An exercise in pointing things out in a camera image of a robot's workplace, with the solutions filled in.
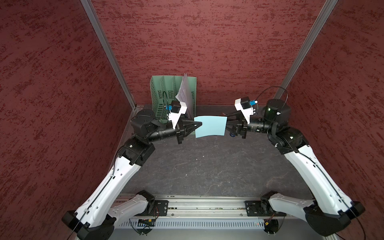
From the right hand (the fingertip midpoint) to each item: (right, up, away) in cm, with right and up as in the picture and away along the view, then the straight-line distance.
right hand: (220, 124), depth 58 cm
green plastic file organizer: (-34, +25, +54) cm, 69 cm away
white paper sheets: (-17, +17, +33) cm, 42 cm away
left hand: (-9, -1, -3) cm, 9 cm away
